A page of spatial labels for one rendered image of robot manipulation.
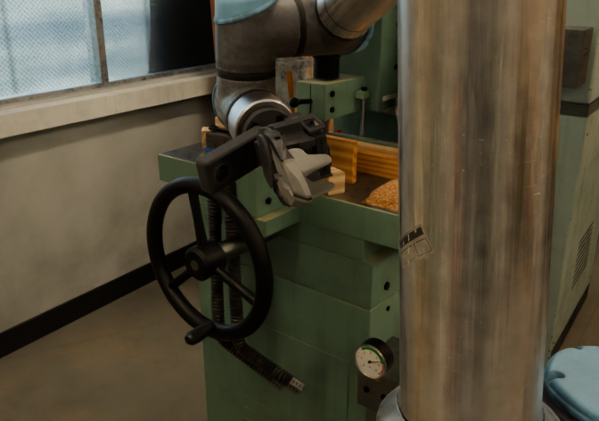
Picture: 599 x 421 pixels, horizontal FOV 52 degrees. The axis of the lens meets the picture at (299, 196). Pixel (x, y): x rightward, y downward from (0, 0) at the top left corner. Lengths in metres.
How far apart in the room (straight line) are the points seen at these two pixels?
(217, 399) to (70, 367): 0.91
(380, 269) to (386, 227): 0.10
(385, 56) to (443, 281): 0.86
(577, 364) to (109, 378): 1.77
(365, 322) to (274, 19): 0.54
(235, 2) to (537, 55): 0.55
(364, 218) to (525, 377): 0.59
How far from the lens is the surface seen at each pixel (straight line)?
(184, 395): 2.09
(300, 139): 0.76
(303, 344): 1.22
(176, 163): 1.31
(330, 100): 1.17
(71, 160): 2.39
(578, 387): 0.63
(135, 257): 2.69
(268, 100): 0.86
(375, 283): 1.07
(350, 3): 0.84
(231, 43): 0.90
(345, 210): 1.04
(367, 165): 1.18
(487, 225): 0.42
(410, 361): 0.49
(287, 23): 0.91
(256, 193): 1.03
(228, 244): 1.06
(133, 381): 2.18
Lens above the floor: 1.26
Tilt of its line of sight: 20 degrees down
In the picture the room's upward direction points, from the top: straight up
